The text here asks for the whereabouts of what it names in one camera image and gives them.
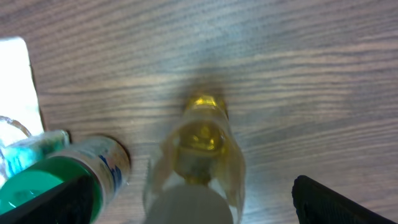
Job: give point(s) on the small green sachet pack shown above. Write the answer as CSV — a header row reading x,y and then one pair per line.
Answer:
x,y
24,153

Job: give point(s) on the yellow oil glass bottle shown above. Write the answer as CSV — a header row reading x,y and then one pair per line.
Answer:
x,y
197,174

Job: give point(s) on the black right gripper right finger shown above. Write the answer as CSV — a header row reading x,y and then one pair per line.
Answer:
x,y
317,204

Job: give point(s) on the green lid round jar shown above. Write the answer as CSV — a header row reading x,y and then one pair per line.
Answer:
x,y
99,157

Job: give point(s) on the brown Pantree snack pouch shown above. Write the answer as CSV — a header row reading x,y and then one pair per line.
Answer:
x,y
20,113

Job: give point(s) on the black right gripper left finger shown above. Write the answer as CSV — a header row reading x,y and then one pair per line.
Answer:
x,y
69,202

